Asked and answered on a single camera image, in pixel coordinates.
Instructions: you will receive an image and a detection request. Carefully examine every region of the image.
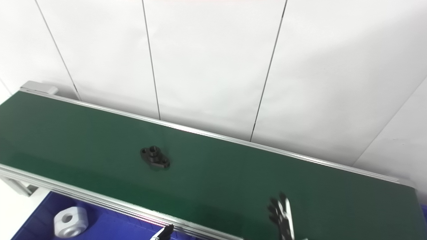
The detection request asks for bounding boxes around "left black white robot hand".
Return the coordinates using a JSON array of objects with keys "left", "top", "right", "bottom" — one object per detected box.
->
[{"left": 155, "top": 224, "right": 174, "bottom": 240}]

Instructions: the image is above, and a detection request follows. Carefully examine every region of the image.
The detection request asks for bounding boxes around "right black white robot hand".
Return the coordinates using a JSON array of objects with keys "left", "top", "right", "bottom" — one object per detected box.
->
[{"left": 267, "top": 192, "right": 296, "bottom": 240}]

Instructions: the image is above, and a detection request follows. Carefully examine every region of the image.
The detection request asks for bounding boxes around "black flange part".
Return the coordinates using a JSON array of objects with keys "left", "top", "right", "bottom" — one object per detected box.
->
[{"left": 140, "top": 146, "right": 170, "bottom": 169}]

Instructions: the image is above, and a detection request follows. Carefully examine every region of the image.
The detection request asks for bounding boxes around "green conveyor belt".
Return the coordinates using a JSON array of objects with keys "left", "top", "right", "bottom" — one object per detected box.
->
[
  {"left": 0, "top": 92, "right": 427, "bottom": 240},
  {"left": 0, "top": 81, "right": 417, "bottom": 240}
]

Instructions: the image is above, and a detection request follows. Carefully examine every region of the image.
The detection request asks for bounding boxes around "white block part with hole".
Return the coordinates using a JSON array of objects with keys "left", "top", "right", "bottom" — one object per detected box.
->
[{"left": 54, "top": 207, "right": 88, "bottom": 238}]

